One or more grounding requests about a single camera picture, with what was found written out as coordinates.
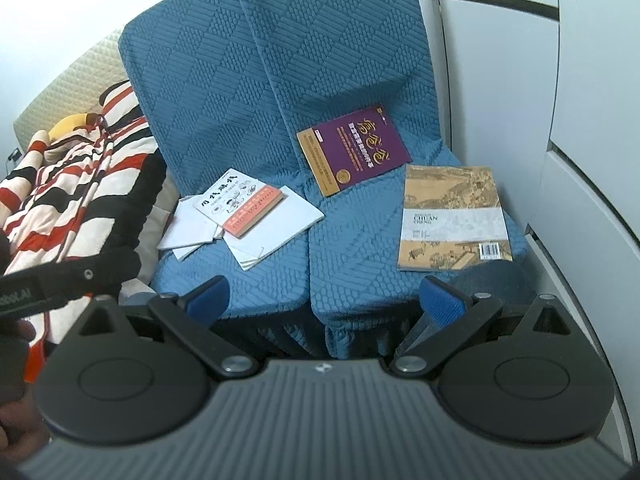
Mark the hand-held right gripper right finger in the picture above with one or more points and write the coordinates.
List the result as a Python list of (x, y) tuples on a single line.
[(441, 301)]

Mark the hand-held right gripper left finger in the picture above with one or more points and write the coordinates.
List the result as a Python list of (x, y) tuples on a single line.
[(210, 296)]

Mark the white booklet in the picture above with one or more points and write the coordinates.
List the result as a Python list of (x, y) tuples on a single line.
[(295, 220), (185, 225), (192, 253)]

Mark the white and pink book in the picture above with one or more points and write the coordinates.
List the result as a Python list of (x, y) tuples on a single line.
[(235, 200)]

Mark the person's left hand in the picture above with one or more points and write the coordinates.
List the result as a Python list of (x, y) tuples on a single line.
[(20, 430)]

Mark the painting cover book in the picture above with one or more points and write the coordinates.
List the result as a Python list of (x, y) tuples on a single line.
[(450, 220)]

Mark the red black striped blanket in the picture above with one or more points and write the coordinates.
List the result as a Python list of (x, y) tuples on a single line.
[(75, 185)]

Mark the yellow plush toy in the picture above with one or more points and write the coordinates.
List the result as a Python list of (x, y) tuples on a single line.
[(70, 125)]

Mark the purple book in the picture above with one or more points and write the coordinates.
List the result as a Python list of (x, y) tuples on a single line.
[(360, 150)]

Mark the cream quilted headboard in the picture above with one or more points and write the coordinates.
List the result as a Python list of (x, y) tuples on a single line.
[(65, 75)]

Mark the blue quilted cloth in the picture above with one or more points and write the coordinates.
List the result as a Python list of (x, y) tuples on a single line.
[(200, 85), (340, 50)]

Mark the wall socket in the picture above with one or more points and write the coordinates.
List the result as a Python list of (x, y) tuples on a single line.
[(12, 154)]

